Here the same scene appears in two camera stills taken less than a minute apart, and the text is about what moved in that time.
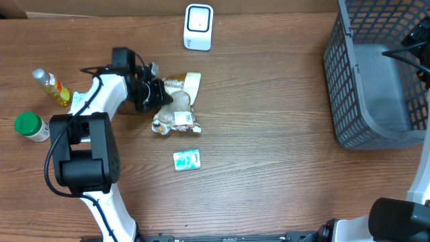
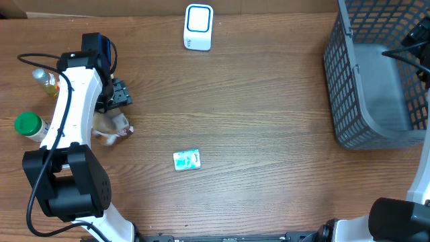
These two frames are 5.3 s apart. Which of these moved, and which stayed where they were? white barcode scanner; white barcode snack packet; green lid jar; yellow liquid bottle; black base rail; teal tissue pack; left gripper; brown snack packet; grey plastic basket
Moved: left gripper; brown snack packet; white barcode snack packet
Stayed: yellow liquid bottle; black base rail; teal tissue pack; grey plastic basket; white barcode scanner; green lid jar
